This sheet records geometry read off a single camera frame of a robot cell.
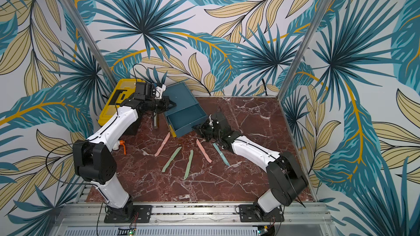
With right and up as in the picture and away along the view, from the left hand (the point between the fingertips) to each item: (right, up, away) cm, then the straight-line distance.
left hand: (175, 105), depth 84 cm
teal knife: (+25, -28, +7) cm, 39 cm away
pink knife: (-10, -22, +11) cm, 27 cm away
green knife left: (-3, -29, +6) cm, 30 cm away
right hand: (+8, -10, -4) cm, 14 cm away
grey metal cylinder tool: (-17, -9, +19) cm, 27 cm away
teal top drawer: (+5, -8, -2) cm, 9 cm away
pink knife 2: (+16, -28, +6) cm, 33 cm away
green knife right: (+7, -32, +4) cm, 33 cm away
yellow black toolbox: (-36, +9, +14) cm, 39 cm away
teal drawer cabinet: (0, +8, +11) cm, 14 cm away
